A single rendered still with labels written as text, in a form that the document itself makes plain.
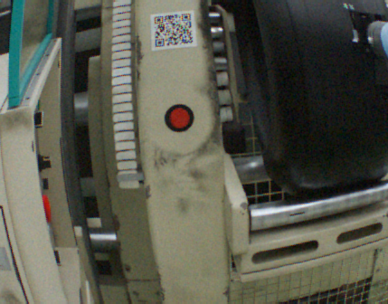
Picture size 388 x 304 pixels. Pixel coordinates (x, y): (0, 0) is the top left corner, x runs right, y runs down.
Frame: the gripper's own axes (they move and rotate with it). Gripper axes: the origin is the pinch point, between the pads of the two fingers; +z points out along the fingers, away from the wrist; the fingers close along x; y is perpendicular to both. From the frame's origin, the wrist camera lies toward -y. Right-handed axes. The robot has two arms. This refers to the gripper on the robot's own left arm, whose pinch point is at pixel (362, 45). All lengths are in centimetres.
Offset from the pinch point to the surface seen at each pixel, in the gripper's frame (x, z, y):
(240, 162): 21, 46, -26
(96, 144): 49, 100, -27
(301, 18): 11.6, 1.9, 4.3
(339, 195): 5.0, 17.9, -29.3
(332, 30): 5.9, 1.4, 2.5
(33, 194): 53, -46, -12
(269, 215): 19.3, 17.4, -30.3
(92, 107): 49, 99, -18
